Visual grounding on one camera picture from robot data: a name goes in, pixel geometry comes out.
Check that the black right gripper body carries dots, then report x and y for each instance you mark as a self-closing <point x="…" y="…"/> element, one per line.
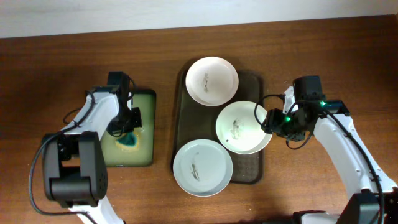
<point x="288" y="126"/>

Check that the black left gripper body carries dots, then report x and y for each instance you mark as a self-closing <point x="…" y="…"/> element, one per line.
<point x="135" y="117"/>

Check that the green yellow sponge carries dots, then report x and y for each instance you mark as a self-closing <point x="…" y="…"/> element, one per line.
<point x="129" y="141"/>

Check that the cream white plate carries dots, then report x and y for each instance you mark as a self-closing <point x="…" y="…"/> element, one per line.
<point x="238" y="130"/>

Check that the light grey plate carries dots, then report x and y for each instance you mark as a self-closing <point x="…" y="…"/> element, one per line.
<point x="202" y="168"/>

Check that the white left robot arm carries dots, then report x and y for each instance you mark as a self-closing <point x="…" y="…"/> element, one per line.
<point x="73" y="165"/>

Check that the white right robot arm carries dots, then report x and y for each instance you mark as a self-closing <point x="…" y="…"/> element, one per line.
<point x="372" y="194"/>

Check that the black soapy water tray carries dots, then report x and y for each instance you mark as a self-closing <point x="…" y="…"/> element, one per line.
<point x="142" y="152"/>

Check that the dark brown serving tray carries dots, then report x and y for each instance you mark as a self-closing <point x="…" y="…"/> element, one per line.
<point x="196" y="121"/>

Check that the pink dirty plate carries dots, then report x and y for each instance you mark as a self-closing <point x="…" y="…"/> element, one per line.
<point x="212" y="81"/>

